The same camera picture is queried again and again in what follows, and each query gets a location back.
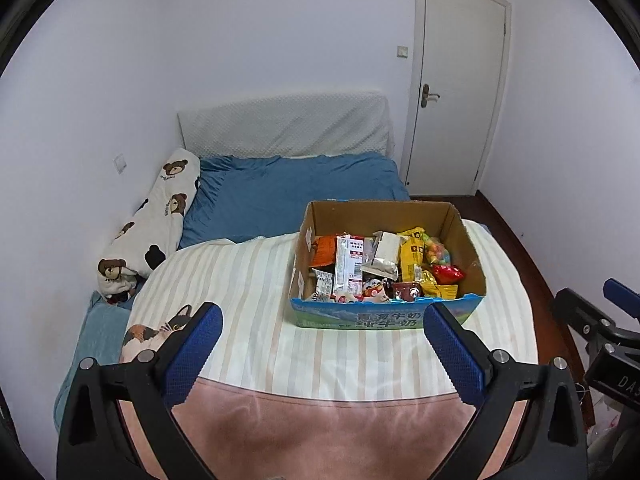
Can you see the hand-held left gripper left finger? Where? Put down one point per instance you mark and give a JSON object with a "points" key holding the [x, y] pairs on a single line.
{"points": [[195, 350]]}

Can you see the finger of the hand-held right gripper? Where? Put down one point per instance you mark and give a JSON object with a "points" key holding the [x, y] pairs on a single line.
{"points": [[585, 317], [622, 297]]}

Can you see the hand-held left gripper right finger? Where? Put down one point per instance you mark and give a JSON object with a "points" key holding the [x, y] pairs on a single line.
{"points": [[452, 355]]}

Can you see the panda print snack packet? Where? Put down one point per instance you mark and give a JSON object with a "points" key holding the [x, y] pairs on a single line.
{"points": [[374, 290]]}

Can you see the cardboard box blue print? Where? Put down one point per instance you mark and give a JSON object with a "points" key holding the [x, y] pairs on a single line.
{"points": [[350, 317]]}

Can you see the white barcode snack packet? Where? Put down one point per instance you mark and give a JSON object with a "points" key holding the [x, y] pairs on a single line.
{"points": [[324, 285]]}

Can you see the small yellow snack packet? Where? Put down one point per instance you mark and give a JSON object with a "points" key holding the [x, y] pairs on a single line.
{"points": [[440, 291]]}

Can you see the white plastic bag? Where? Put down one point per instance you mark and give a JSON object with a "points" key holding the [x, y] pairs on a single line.
{"points": [[610, 440]]}

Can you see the striped blanket pink border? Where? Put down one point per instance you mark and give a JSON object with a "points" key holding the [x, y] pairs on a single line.
{"points": [[250, 300]]}

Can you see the dark red snack packet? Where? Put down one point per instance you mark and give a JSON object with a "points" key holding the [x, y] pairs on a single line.
{"points": [[406, 290]]}

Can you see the teal blanket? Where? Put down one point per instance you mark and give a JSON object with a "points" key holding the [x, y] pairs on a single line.
{"points": [[95, 330]]}

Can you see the colourful candy bag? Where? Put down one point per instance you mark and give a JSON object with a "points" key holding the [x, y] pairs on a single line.
{"points": [[436, 252]]}

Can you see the large yellow snack packet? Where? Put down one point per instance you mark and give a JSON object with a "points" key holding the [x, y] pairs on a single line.
{"points": [[412, 255]]}

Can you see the silver snack packet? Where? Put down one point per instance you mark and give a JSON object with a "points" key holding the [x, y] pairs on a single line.
{"points": [[385, 250]]}

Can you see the bear print pillow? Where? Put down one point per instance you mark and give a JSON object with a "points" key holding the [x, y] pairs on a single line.
{"points": [[150, 220]]}

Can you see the white red-label snack packet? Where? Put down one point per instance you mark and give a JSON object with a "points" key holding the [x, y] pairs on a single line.
{"points": [[347, 265]]}

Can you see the orange snack packet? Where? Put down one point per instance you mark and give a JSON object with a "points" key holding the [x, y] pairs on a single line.
{"points": [[325, 250]]}

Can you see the blue bed sheet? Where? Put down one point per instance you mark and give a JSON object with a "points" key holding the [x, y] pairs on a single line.
{"points": [[280, 195]]}

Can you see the grey padded headboard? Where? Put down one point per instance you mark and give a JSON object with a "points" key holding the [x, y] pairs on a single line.
{"points": [[285, 125]]}

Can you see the white door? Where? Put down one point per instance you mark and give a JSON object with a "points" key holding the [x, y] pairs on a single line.
{"points": [[460, 85]]}

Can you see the white wall socket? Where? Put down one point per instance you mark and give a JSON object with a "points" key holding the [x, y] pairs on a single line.
{"points": [[120, 163]]}

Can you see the white light switch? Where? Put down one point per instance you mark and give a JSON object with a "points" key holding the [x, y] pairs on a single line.
{"points": [[402, 51]]}

